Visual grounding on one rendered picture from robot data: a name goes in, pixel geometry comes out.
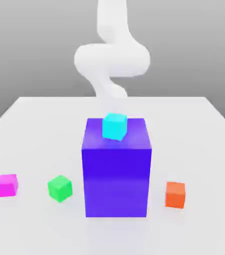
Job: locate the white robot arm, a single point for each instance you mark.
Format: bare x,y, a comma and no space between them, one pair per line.
112,59

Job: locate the small cyan cube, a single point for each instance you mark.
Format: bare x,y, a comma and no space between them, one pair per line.
113,127

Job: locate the small green cube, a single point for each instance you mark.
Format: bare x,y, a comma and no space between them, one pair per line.
60,189

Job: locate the small orange cube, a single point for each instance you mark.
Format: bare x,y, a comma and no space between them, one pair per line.
175,196

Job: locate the small magenta cube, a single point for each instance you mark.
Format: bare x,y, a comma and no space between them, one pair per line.
6,186

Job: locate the large purple box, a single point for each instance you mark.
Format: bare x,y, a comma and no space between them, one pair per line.
116,179

